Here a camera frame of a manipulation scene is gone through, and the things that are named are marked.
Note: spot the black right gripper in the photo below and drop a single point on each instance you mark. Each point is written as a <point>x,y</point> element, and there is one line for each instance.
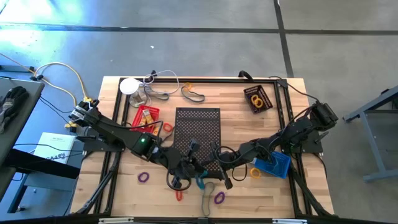
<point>228,160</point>

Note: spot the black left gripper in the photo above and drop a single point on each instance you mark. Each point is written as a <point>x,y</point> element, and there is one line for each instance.
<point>180,165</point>

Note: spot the blue rubber band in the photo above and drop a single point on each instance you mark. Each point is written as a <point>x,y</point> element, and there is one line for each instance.
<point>169,134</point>
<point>195,100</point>
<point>202,202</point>
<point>166,97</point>
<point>200,183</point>

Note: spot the yellow crayon box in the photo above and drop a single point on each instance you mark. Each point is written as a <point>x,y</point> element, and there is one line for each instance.
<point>254,160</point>
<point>156,130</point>
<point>150,117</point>
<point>144,119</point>

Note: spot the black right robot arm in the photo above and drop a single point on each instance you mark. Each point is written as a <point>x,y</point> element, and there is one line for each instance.
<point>295,132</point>

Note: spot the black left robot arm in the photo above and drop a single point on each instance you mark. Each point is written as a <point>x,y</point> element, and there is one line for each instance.
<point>109,130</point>

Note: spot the black perforated metal shelf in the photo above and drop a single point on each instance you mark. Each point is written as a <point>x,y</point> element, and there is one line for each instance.
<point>199,127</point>

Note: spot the blue plastic basket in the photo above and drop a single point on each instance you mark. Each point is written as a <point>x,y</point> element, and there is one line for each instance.
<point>280,165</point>

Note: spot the red plastic basket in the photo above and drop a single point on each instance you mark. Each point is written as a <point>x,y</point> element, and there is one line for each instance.
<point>136,118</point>

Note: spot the black plastic basket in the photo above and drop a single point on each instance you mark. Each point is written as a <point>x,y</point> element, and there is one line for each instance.
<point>248,93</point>

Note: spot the white mushroom lamp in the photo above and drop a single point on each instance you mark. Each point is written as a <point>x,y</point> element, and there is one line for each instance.
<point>129,86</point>

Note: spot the white booklet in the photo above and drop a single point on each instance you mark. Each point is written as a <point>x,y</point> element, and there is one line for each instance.
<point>53,146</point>

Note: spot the black side table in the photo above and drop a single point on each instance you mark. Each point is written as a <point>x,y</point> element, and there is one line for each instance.
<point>21,118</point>

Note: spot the black work gloves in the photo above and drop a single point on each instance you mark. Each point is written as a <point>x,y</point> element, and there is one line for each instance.
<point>11,102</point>

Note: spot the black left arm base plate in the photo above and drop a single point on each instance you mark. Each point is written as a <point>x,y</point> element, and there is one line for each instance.
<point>102,148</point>

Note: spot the silver metal bracket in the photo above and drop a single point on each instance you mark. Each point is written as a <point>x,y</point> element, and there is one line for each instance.
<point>115,220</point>
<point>289,221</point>

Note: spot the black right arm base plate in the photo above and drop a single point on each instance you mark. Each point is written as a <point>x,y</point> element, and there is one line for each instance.
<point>314,148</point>

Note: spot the grey metal table frame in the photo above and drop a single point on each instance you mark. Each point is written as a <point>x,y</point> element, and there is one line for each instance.
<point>382,175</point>

